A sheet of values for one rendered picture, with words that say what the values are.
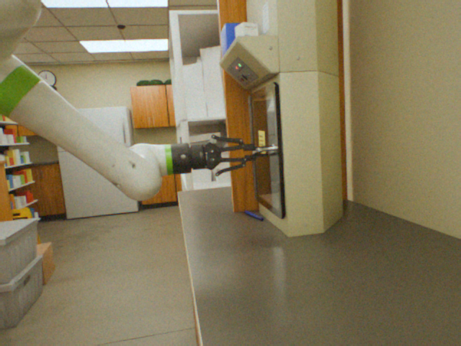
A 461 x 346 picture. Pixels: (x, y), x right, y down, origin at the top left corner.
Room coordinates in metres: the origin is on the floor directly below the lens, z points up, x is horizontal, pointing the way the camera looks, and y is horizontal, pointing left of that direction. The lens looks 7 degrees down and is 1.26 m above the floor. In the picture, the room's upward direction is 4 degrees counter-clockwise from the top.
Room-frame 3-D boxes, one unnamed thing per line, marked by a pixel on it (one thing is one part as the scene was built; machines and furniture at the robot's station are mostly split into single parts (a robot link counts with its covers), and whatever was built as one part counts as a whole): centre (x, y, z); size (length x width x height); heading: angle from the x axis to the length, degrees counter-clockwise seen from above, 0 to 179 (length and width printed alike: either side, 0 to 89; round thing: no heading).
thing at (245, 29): (1.04, -0.09, 1.54); 0.05 x 0.05 x 0.06; 27
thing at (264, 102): (1.10, -0.13, 1.19); 0.30 x 0.01 x 0.40; 9
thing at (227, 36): (1.16, -0.07, 1.56); 0.10 x 0.10 x 0.09; 9
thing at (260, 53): (1.09, -0.08, 1.46); 0.32 x 0.11 x 0.10; 9
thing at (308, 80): (1.12, -0.26, 1.33); 0.32 x 0.25 x 0.77; 9
